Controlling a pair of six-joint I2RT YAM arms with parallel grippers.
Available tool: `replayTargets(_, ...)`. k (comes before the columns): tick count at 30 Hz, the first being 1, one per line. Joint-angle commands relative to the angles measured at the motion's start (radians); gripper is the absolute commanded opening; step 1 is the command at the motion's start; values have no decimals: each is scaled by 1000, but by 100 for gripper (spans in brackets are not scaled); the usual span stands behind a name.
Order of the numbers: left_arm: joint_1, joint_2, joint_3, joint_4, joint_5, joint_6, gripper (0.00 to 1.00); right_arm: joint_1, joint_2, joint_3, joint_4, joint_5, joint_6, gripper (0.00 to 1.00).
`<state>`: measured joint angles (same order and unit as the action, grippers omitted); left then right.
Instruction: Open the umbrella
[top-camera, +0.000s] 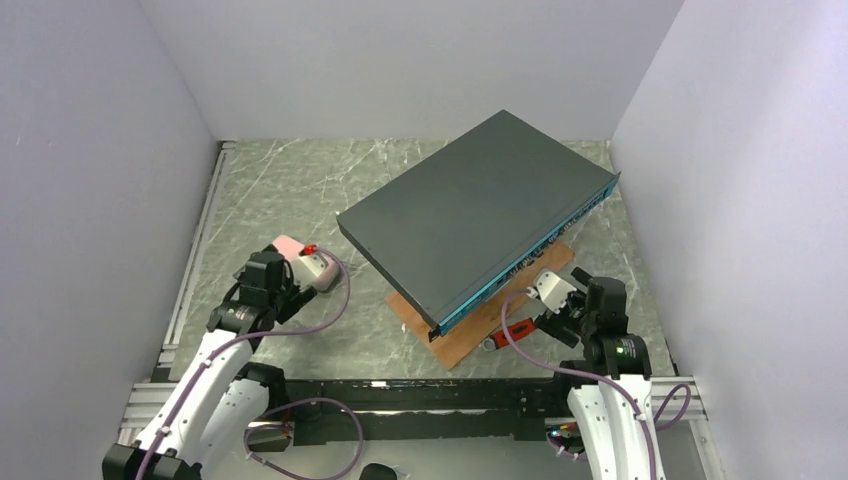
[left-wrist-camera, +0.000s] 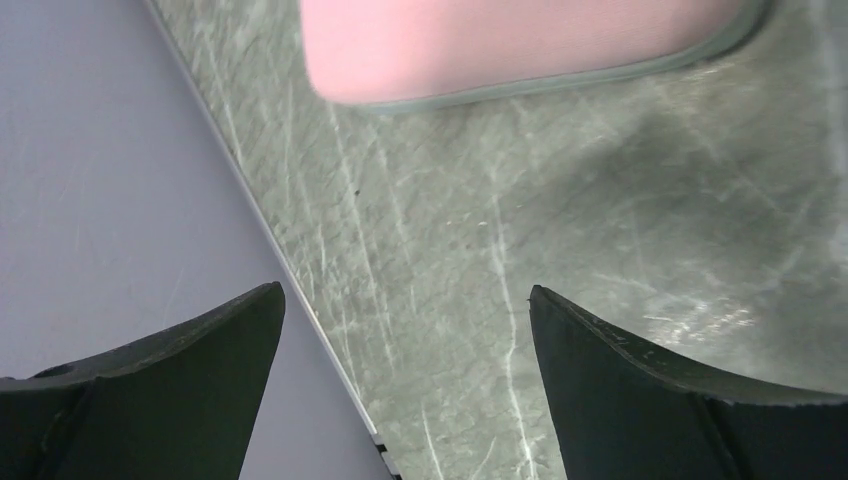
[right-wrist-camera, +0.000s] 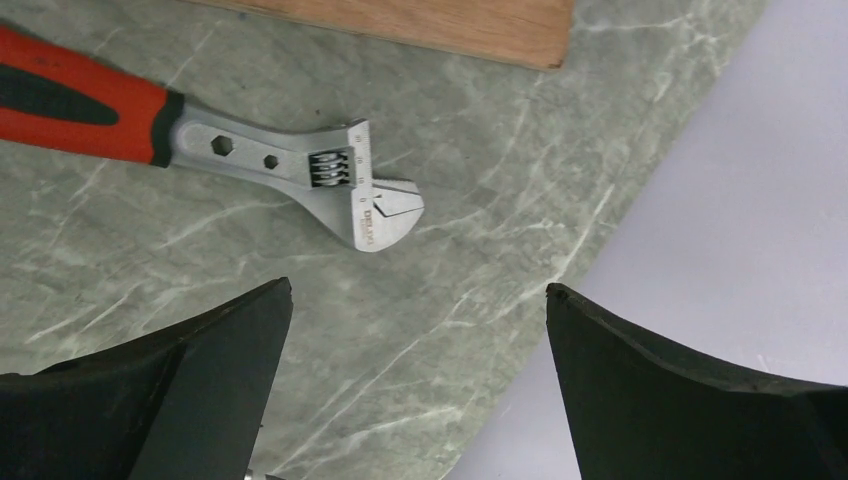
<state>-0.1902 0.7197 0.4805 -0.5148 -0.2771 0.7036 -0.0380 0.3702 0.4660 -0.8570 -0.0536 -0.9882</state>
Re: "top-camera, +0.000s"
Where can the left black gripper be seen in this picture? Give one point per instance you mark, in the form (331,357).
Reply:
(285,299)

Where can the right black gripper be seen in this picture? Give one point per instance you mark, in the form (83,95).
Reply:
(566,320)

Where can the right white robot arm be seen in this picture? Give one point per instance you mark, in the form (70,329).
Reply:
(609,390)

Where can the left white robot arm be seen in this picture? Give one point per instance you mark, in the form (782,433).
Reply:
(223,389)

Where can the wooden base board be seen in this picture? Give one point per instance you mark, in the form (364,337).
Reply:
(461,340)

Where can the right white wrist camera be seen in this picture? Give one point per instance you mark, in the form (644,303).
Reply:
(551,290)

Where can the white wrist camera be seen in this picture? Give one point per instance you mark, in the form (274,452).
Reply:
(308,270)
(551,290)

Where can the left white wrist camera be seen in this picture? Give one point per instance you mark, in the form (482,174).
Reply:
(308,270)

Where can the red handled adjustable wrench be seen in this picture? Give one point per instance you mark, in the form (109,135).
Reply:
(498,339)

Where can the aluminium frame rail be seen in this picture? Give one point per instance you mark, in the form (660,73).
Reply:
(148,395)

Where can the grey network switch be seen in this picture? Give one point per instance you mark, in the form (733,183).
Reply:
(449,232)

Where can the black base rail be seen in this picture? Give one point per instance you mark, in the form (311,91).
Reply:
(315,412)

